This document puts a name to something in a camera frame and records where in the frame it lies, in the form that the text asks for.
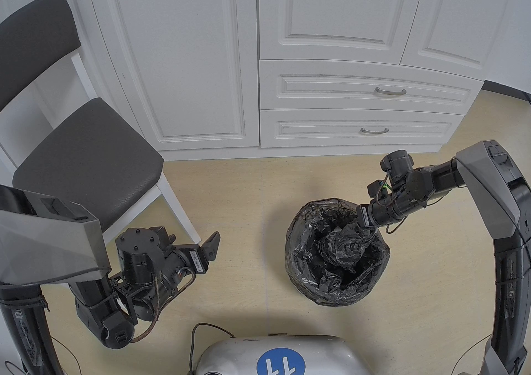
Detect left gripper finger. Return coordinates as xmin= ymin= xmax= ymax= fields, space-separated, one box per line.
xmin=199 ymin=231 xmax=221 ymax=262

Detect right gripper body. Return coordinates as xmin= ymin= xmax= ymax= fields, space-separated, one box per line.
xmin=357 ymin=194 xmax=416 ymax=229

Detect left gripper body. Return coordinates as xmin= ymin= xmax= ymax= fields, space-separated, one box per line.
xmin=165 ymin=242 xmax=210 ymax=284

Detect black plastic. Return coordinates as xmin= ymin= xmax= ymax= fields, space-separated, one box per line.
xmin=314 ymin=222 xmax=376 ymax=271

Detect black plastic bag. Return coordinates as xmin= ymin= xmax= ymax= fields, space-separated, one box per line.
xmin=285 ymin=197 xmax=391 ymax=308

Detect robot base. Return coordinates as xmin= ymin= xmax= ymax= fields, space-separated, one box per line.
xmin=195 ymin=334 xmax=370 ymax=375

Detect white chair grey cushions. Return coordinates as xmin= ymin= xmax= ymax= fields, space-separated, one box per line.
xmin=0 ymin=0 xmax=202 ymax=245

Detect white wardrobe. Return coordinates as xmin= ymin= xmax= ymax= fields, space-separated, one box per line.
xmin=58 ymin=0 xmax=515 ymax=162

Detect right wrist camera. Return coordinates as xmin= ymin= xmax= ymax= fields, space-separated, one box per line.
xmin=367 ymin=179 xmax=393 ymax=201

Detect black cable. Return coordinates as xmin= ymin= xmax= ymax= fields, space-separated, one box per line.
xmin=454 ymin=334 xmax=495 ymax=375
xmin=188 ymin=322 xmax=235 ymax=375

